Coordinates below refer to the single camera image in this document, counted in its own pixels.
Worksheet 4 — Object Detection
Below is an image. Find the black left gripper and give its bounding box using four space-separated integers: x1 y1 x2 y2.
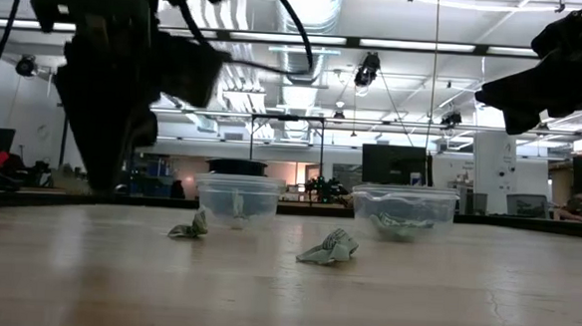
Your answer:
19 0 165 195

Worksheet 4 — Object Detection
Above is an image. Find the white column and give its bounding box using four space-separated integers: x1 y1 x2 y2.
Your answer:
469 130 520 215

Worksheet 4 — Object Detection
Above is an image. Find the black ceiling spotlight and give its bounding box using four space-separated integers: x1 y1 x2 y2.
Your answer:
353 51 383 89
14 54 38 79
439 109 464 129

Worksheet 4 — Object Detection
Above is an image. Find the grey storage crate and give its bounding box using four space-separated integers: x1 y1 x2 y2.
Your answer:
505 192 551 219

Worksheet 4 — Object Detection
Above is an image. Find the person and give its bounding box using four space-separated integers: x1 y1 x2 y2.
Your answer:
0 151 31 185

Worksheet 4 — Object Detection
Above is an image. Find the rectangular clear plastic bin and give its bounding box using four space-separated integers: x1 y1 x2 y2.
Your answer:
349 182 461 244

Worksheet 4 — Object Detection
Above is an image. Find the round clear plastic bin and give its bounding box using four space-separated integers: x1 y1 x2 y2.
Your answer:
192 172 287 232

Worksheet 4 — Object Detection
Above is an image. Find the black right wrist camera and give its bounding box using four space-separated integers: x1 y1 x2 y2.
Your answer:
530 5 582 63

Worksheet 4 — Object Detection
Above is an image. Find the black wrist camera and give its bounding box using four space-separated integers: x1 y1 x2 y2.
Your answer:
530 5 582 63
151 29 233 110

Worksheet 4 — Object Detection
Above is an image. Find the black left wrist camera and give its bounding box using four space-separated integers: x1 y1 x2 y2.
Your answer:
151 29 233 110

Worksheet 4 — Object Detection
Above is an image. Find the thin hanging cable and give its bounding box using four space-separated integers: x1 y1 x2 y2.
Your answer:
424 0 443 152

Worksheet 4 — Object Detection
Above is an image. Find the black aluminium rig frame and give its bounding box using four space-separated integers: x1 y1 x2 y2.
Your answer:
0 186 582 240

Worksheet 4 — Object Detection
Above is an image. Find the black rail with light strips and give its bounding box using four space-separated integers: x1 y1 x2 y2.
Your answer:
0 16 541 60

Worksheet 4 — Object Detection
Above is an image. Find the black left wrist camera cable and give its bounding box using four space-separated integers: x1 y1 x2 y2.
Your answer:
175 0 319 79

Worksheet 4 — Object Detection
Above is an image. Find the silver ventilation duct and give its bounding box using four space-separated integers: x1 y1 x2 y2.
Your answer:
269 0 346 90

